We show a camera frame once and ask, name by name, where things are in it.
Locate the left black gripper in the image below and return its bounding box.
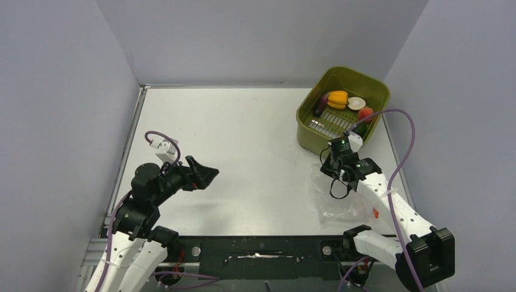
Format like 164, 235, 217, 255
152, 155, 218, 206

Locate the clear zip top bag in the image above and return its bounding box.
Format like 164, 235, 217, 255
309, 164, 367, 225

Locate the yellow toy bell pepper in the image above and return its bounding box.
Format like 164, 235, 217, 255
327, 91, 349, 110

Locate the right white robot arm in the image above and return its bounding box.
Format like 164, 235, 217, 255
321, 134, 455, 291

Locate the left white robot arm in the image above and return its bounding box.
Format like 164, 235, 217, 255
85, 156, 220, 291

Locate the dark green toy avocado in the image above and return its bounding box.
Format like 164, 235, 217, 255
352, 123, 368, 139

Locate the purple toy eggplant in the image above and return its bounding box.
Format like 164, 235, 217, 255
312, 92, 329, 117

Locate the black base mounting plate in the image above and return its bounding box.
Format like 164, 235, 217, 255
155, 235, 398, 287

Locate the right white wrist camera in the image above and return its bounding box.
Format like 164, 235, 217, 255
348, 131, 363, 153

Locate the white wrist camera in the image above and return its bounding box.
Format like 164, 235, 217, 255
155, 139, 177, 164
348, 131, 363, 153

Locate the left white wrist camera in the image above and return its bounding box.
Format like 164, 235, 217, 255
155, 139, 177, 164

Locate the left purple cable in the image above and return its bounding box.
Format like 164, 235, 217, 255
93, 131, 220, 292

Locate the purple cable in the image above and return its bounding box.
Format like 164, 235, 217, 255
93, 131, 220, 292
338, 108, 425, 292

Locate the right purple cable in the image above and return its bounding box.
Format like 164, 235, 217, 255
338, 108, 425, 292

